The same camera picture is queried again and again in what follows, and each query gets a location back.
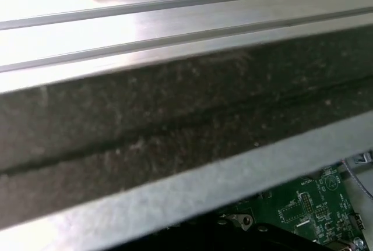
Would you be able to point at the green motherboard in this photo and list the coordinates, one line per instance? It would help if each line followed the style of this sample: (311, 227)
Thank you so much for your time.
(320, 216)

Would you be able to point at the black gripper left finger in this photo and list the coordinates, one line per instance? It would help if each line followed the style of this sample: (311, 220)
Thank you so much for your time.
(163, 242)

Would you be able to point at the silver board screw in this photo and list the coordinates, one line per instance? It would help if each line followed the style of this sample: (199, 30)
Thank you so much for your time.
(359, 244)

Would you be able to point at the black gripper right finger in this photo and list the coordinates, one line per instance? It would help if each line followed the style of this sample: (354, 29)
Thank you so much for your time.
(279, 240)

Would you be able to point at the black PC case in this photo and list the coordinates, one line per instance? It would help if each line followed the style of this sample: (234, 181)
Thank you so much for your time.
(175, 117)

